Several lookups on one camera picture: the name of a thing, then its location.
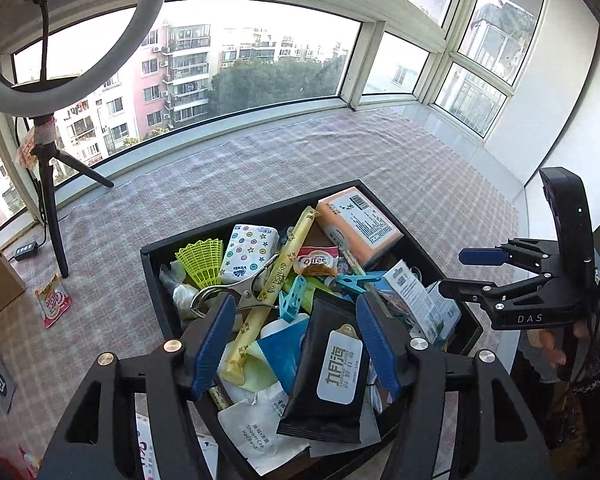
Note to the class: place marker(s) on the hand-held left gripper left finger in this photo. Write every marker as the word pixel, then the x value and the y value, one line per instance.
pixel 212 345

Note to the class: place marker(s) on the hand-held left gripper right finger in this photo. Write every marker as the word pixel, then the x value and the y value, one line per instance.
pixel 377 345

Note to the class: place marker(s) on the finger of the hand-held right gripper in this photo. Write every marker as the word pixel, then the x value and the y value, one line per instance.
pixel 475 292
pixel 480 256

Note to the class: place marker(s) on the black wet wipes pack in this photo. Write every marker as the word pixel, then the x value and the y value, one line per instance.
pixel 325 360

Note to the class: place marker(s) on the black container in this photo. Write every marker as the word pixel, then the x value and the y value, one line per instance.
pixel 420 260

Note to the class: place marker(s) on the metal clip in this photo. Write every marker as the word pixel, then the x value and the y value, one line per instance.
pixel 245 292

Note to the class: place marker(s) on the blue white printed sachet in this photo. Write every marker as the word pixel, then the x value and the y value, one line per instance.
pixel 410 290

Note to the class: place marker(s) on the dotted white tissue pack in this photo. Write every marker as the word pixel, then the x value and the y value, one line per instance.
pixel 250 252

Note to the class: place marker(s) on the red white creamer packet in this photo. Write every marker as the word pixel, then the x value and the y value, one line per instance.
pixel 52 302
pixel 317 261

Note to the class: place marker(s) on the long yellow flower-print packet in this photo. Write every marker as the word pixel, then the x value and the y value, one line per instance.
pixel 290 255

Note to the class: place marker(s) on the person's right hand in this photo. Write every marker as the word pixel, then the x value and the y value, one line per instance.
pixel 552 347

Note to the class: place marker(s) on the light green cloth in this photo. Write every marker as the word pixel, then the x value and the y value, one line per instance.
pixel 260 372

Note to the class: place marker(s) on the blue tissue pack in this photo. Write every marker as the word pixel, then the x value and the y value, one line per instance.
pixel 285 350

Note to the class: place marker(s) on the yellow-green shuttlecock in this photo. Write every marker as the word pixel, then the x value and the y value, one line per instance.
pixel 202 262

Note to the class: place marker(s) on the white shower cap sachet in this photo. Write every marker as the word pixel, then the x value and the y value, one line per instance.
pixel 260 425

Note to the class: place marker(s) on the white packet with pink print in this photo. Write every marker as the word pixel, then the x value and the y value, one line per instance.
pixel 155 450

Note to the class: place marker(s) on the orange tissue pack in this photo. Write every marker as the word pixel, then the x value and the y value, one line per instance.
pixel 360 225

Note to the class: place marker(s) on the pink plaid cloth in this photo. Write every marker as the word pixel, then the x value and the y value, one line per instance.
pixel 280 160

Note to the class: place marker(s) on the black power strip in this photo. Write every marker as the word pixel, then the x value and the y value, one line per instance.
pixel 27 251

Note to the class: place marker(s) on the black tripod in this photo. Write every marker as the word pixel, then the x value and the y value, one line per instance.
pixel 52 210

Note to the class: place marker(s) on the grey foil sachet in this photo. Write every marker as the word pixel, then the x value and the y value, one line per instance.
pixel 2 382

